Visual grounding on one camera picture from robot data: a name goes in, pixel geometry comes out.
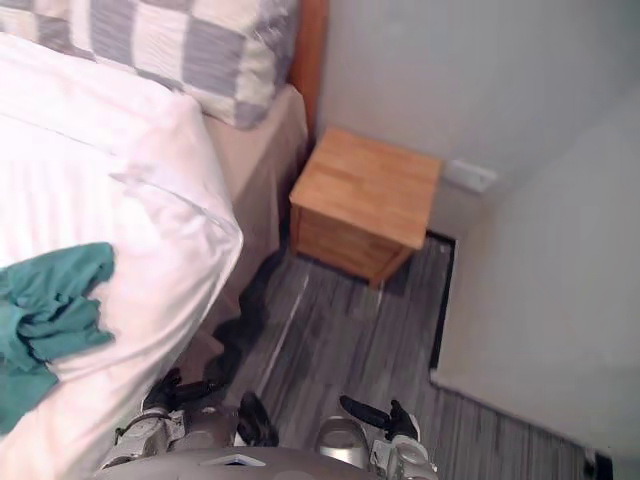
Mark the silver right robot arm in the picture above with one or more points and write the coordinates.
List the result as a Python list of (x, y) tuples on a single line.
[(402, 457)]

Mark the teal garment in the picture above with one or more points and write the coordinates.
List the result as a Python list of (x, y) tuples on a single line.
[(55, 295)]

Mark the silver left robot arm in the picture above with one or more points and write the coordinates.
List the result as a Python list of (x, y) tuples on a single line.
[(145, 432)]

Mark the small grey white checkered pillow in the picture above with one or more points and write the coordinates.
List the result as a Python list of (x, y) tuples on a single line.
[(40, 30)]

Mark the grey robot torso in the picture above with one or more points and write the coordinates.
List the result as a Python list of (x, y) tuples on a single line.
[(235, 462)]

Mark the black baseboard strip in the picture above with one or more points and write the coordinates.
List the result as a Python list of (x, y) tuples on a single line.
[(445, 300)]

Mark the silver right robot leg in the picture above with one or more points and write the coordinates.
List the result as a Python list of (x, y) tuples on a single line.
[(342, 437)]

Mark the silver left robot leg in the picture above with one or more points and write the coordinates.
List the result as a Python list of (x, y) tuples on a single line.
[(252, 420)]

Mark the beige mattress sheet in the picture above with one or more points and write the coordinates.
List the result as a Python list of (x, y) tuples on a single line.
[(260, 165)]

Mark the large grey white checkered pillow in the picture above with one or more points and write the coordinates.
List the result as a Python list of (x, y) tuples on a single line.
[(200, 55)]

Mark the white wall socket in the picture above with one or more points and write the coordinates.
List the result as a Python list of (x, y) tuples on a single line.
[(472, 174)]

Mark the silver robot leg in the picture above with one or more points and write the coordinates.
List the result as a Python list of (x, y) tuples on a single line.
[(252, 420), (342, 437)]

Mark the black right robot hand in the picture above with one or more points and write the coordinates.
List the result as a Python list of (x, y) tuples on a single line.
[(387, 419)]

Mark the white quilt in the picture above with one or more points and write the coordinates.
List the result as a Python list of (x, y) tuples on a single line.
[(115, 165)]

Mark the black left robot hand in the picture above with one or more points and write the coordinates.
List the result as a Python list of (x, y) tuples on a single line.
[(187, 389)]

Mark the wooden nightstand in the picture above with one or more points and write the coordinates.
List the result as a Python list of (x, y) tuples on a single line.
[(365, 200)]

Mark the wooden headboard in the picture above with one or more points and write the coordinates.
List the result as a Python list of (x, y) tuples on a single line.
[(312, 55)]

